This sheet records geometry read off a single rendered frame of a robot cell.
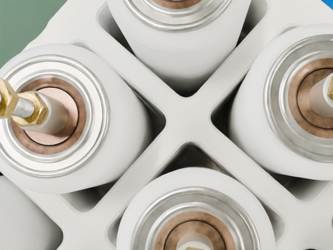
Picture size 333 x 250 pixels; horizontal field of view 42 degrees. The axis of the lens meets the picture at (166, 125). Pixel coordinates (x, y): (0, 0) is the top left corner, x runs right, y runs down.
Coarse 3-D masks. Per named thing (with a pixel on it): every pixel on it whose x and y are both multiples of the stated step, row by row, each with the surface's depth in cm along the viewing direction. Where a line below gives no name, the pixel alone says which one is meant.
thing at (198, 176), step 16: (176, 176) 26; (192, 176) 26; (208, 176) 26; (224, 176) 26; (144, 192) 26; (160, 192) 26; (224, 192) 26; (240, 192) 26; (128, 208) 26; (144, 208) 26; (256, 208) 26; (128, 224) 26; (256, 224) 25; (128, 240) 26; (272, 240) 26
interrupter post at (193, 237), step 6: (186, 234) 25; (192, 234) 25; (198, 234) 25; (180, 240) 25; (186, 240) 23; (192, 240) 23; (198, 240) 23; (204, 240) 24; (180, 246) 23; (186, 246) 22; (192, 246) 22; (198, 246) 22; (204, 246) 22; (210, 246) 23
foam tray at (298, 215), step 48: (96, 0) 34; (288, 0) 33; (96, 48) 34; (240, 48) 33; (144, 96) 35; (192, 96) 33; (192, 144) 39; (96, 192) 43; (288, 192) 32; (96, 240) 33; (288, 240) 32
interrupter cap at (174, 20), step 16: (128, 0) 26; (144, 0) 26; (160, 0) 27; (176, 0) 27; (192, 0) 26; (208, 0) 26; (224, 0) 26; (144, 16) 26; (160, 16) 26; (176, 16) 26; (192, 16) 26; (208, 16) 26; (176, 32) 26
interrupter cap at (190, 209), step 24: (168, 192) 25; (192, 192) 25; (216, 192) 25; (144, 216) 25; (168, 216) 25; (192, 216) 25; (216, 216) 25; (240, 216) 25; (144, 240) 25; (168, 240) 26; (216, 240) 25; (240, 240) 25
